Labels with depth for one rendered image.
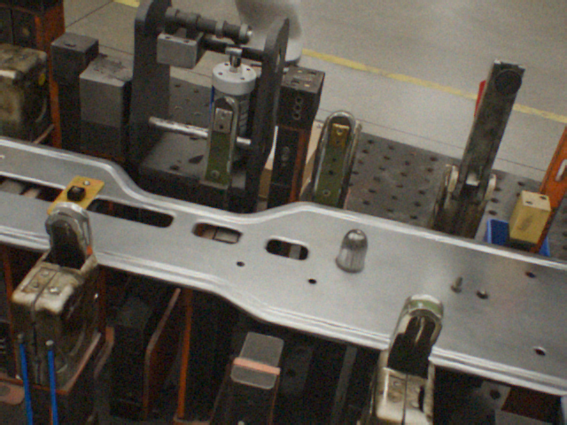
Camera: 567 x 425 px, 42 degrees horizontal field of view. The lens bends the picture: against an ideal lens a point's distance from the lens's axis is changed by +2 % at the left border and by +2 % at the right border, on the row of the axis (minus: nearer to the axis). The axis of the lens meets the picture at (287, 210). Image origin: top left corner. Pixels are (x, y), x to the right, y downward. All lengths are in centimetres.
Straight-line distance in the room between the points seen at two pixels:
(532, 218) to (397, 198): 64
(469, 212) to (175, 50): 43
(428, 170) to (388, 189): 15
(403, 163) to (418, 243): 76
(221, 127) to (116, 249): 22
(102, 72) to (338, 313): 47
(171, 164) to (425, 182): 73
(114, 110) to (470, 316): 54
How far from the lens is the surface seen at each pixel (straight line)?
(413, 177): 162
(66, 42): 107
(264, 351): 75
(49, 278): 75
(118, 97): 101
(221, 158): 96
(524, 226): 95
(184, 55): 95
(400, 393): 68
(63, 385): 79
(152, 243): 85
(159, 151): 108
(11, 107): 104
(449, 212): 97
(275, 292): 80
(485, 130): 93
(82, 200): 91
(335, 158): 96
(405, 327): 67
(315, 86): 97
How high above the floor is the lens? 154
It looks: 36 degrees down
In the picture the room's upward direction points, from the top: 10 degrees clockwise
